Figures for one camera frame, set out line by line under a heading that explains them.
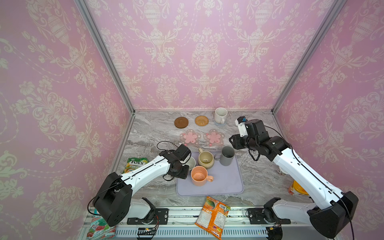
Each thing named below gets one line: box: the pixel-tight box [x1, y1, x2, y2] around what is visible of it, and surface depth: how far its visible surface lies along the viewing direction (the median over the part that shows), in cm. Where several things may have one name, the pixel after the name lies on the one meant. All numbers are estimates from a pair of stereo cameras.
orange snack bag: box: [194, 196, 231, 240], surface depth 74 cm
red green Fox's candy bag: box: [86, 208, 116, 240], surface depth 70 cm
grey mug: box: [214, 146, 235, 167], surface depth 90 cm
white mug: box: [214, 107, 228, 125], surface depth 109 cm
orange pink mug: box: [191, 165, 214, 186], surface depth 83 cm
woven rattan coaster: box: [194, 115, 209, 127], surface depth 116 cm
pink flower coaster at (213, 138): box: [203, 128, 225, 147], surface depth 108 cm
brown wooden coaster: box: [174, 116, 189, 129], surface depth 115 cm
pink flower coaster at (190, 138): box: [180, 129, 201, 147], surface depth 108 cm
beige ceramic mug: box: [198, 148, 214, 170], surface depth 88 cm
